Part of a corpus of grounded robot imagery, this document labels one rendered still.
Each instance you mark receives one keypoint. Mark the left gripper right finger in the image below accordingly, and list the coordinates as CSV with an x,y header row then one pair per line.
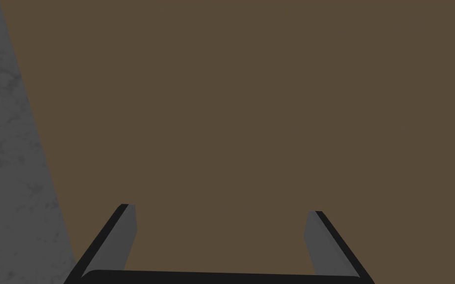
x,y
329,246

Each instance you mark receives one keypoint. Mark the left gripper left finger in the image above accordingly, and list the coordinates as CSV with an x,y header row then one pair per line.
x,y
113,240

